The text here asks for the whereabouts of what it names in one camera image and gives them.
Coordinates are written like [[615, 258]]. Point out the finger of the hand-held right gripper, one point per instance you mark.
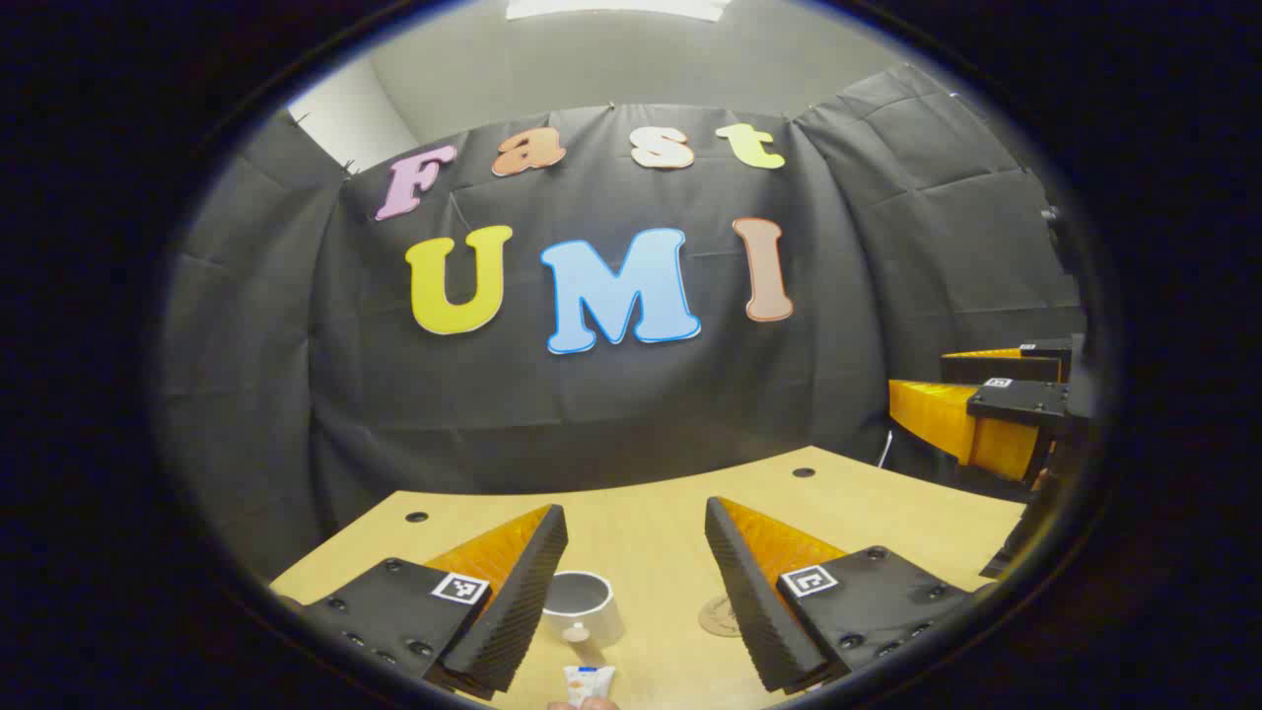
[[996, 367], [1020, 402]]

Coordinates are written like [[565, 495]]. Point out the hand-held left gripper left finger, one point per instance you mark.
[[523, 602]]

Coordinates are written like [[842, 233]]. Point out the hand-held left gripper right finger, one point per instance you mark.
[[749, 602]]

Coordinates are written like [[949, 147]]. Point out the round cork coaster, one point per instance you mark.
[[718, 619]]

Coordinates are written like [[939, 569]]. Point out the white toothpaste tube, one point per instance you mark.
[[589, 680]]

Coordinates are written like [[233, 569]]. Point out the wooden desktop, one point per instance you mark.
[[641, 532]]

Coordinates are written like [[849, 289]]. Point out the black backdrop cloth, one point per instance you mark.
[[592, 414]]

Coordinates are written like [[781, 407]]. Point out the ceiling light panel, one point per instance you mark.
[[621, 8]]

